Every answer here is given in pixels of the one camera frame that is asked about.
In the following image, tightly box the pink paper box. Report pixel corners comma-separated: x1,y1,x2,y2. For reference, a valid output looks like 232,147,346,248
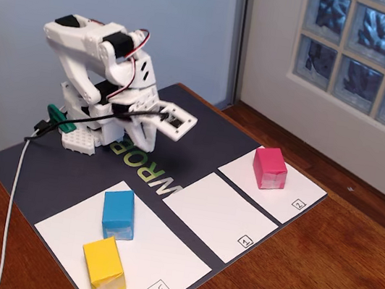
249,143,292,193

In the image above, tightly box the black cable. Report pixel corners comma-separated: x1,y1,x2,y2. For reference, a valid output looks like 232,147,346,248
23,89,170,164

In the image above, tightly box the white cable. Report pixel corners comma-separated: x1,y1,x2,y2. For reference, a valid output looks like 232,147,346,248
0,127,40,289

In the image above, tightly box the dark mat with WROB print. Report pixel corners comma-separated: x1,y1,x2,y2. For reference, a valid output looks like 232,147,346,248
0,54,342,289

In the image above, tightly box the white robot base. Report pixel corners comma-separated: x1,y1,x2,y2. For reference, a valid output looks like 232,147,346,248
49,80,134,161

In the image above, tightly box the red white servo wire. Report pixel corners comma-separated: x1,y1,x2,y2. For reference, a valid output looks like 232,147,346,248
106,24,152,108

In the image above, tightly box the glass block window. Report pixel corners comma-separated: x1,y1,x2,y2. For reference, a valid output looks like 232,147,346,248
279,0,385,142

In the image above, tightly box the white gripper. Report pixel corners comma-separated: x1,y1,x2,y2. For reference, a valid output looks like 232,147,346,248
113,49,172,154

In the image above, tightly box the white paper sheet marked 2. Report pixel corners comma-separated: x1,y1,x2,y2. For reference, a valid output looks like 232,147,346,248
209,140,334,232

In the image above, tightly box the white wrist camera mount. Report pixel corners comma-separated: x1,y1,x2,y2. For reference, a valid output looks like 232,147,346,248
153,100,200,143

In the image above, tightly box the green clamp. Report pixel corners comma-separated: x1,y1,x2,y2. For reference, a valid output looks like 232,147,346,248
43,103,81,136

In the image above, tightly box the grey metal frame post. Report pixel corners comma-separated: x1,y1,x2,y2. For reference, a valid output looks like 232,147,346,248
219,0,255,110

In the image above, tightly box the yellow paper box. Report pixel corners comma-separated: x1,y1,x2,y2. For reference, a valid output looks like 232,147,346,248
76,232,135,289

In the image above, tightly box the blue paper box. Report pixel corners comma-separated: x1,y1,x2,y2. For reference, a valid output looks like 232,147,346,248
97,186,142,244

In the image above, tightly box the white paper sheet marked HOME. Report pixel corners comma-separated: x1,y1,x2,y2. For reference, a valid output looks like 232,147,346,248
23,167,224,289

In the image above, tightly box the white paper sheet marked 1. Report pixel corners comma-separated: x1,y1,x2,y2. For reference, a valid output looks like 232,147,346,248
153,164,287,272

